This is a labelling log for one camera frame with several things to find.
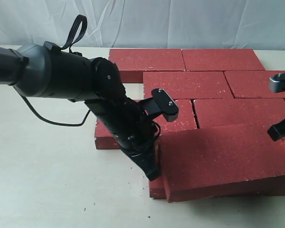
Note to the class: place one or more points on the second row right red brick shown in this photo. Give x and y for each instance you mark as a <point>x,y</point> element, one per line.
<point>252,84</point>

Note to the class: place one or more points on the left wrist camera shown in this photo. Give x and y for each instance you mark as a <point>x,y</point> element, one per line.
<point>160,103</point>

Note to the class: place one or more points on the third row red brick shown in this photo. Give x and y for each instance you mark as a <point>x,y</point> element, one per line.
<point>221,112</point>

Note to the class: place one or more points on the white fabric backdrop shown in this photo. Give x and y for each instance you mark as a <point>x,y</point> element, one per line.
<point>256,24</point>

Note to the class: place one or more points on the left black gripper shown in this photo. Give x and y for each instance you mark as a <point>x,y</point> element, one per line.
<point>134,131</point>

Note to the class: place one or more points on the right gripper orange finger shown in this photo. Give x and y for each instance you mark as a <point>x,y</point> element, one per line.
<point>277,131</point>

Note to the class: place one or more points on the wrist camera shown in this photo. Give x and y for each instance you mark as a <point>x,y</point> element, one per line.
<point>277,83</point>
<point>160,103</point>

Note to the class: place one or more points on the large front red brick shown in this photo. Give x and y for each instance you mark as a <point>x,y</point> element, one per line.
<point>220,161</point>

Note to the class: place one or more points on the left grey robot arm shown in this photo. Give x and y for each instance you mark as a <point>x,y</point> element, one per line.
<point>39,71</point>

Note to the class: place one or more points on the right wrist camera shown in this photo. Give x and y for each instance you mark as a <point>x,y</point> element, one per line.
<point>277,83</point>

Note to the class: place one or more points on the red brick with white scuffs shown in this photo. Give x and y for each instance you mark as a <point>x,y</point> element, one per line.
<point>185,121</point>

